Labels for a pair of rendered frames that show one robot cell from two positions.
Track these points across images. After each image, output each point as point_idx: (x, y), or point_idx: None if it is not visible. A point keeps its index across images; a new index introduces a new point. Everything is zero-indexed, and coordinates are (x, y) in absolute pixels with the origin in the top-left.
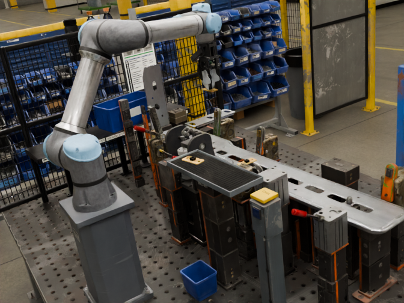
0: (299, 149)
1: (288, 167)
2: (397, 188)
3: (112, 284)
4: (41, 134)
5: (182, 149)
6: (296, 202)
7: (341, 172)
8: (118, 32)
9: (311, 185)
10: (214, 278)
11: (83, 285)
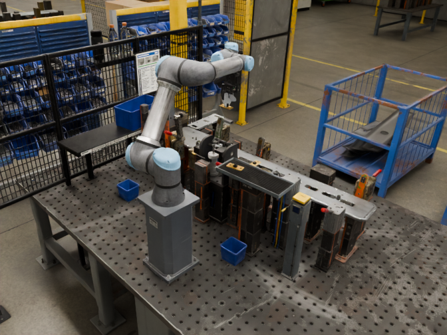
0: None
1: (286, 169)
2: (367, 189)
3: (176, 256)
4: (70, 129)
5: (212, 154)
6: None
7: (326, 175)
8: (197, 72)
9: (307, 185)
10: (245, 249)
11: (138, 256)
